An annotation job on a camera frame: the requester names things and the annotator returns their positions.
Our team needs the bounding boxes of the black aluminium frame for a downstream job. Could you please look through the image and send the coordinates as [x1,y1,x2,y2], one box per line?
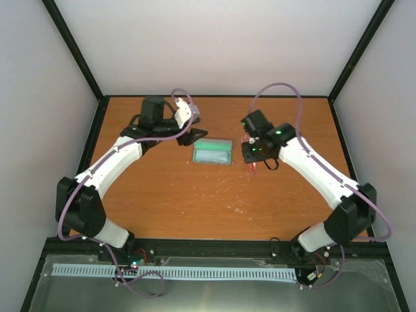
[21,1,409,311]

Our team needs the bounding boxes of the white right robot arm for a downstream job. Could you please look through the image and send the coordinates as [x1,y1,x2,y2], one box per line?
[241,110,376,263]

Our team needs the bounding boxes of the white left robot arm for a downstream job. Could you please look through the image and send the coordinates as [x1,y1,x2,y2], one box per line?
[55,96,207,262]

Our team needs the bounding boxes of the light blue cleaning cloth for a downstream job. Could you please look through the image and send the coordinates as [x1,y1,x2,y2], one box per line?
[195,150,228,164]

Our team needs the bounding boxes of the light blue slotted cable duct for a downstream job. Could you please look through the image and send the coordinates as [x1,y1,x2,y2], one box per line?
[51,263,296,283]

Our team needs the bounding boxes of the grey metal front plate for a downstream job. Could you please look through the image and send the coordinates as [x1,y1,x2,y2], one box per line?
[34,255,399,311]

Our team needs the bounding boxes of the pink transparent sunglasses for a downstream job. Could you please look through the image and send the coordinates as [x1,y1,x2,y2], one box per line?
[241,133,256,176]

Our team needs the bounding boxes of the grey glasses case green lining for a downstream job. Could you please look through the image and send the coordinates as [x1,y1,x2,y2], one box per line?
[192,138,233,165]

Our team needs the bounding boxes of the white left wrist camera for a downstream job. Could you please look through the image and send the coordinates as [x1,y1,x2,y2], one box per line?
[174,98,200,129]

